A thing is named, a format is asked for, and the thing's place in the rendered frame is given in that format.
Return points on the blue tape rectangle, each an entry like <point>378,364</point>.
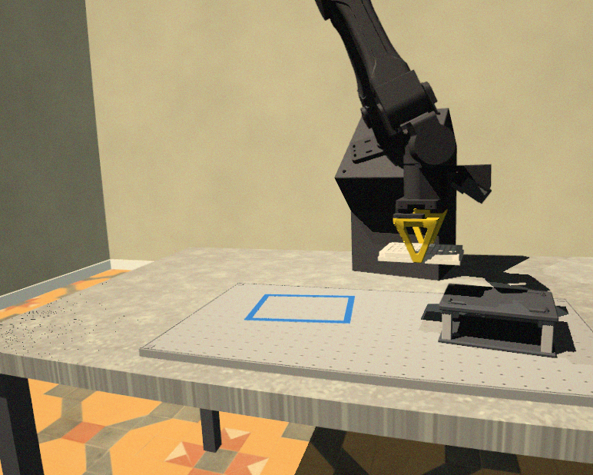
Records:
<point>346,320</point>

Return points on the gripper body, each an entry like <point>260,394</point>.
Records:
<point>405,206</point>

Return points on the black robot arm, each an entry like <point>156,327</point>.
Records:
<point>400,97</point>

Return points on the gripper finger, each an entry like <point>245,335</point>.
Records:
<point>417,230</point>
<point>429,223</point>

